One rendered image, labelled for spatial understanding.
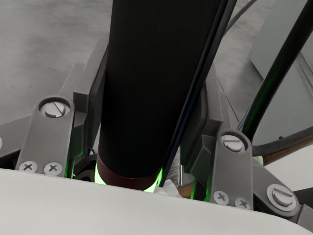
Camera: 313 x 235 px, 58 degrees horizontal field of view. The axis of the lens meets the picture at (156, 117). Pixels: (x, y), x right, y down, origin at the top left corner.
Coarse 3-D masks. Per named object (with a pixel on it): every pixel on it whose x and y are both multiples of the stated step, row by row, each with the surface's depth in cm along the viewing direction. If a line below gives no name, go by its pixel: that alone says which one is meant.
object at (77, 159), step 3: (90, 150) 47; (87, 153) 48; (78, 156) 57; (81, 156) 53; (84, 156) 48; (87, 156) 48; (75, 159) 61; (78, 159) 58; (81, 159) 54; (75, 162) 61; (78, 162) 58
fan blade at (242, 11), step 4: (252, 0) 37; (256, 0) 37; (248, 4) 38; (252, 4) 37; (244, 8) 38; (248, 8) 37; (240, 12) 38; (244, 12) 37; (236, 16) 39; (240, 16) 37; (232, 20) 40; (236, 20) 37; (228, 24) 43; (232, 24) 37; (228, 28) 37
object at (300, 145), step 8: (312, 136) 31; (296, 144) 29; (304, 144) 30; (272, 152) 27; (280, 152) 28; (288, 152) 28; (264, 160) 26; (272, 160) 27; (192, 184) 23; (184, 192) 22
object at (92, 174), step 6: (90, 156) 38; (96, 156) 37; (84, 162) 38; (90, 162) 38; (78, 168) 39; (84, 168) 38; (90, 168) 38; (78, 174) 39; (84, 174) 37; (90, 174) 36; (84, 180) 37; (90, 180) 36
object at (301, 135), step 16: (304, 16) 14; (304, 32) 14; (288, 48) 15; (272, 64) 16; (288, 64) 16; (272, 80) 16; (256, 96) 18; (272, 96) 17; (256, 112) 18; (256, 128) 20; (272, 144) 26; (288, 144) 27
